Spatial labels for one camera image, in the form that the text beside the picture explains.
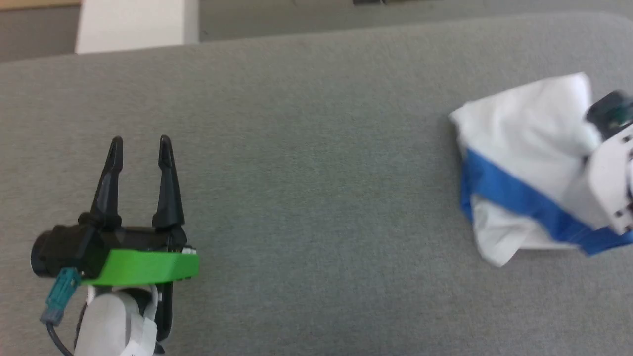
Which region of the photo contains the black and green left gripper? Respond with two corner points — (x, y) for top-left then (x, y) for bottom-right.
(78, 134), (200, 343)

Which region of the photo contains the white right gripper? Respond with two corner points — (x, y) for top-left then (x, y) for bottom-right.
(588, 123), (633, 235)

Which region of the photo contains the white and blue t-shirt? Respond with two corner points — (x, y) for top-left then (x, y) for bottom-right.
(448, 72), (633, 267)

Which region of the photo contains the white box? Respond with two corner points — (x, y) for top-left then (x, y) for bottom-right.
(75, 0), (199, 54)

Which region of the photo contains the grey fabric sofa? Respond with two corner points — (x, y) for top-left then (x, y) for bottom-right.
(0, 12), (633, 356)

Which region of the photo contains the wooden board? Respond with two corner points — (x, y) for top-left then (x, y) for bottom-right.
(0, 0), (83, 10)

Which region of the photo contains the teal plug camera cable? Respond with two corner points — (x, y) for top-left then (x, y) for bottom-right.
(40, 267), (83, 356)

